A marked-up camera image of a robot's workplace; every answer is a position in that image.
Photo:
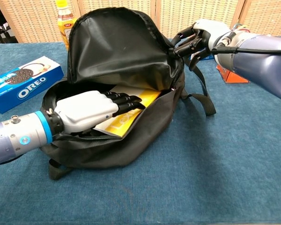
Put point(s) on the black fabric backpack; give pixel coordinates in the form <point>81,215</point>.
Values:
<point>121,47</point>

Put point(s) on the yellow white booklet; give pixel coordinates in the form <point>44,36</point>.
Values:
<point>128,110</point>

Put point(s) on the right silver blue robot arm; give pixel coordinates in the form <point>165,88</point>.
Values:
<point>260,61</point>

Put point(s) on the blue felt table cover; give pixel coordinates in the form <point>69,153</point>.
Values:
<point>201,164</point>

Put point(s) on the dark blue Oreo box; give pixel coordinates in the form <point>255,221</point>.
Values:
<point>25,84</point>

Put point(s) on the orange tea bottle yellow cap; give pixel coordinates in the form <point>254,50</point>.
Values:
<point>64,21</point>

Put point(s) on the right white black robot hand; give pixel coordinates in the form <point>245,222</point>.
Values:
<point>208,29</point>

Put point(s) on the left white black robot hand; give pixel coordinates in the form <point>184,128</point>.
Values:
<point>84,110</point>

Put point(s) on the orange wafer roll box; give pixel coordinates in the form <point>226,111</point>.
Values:
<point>231,77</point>

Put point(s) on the blue cookie box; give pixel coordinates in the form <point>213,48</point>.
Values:
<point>207,57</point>

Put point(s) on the woven rattan folding screen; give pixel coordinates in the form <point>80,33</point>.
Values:
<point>178,14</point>

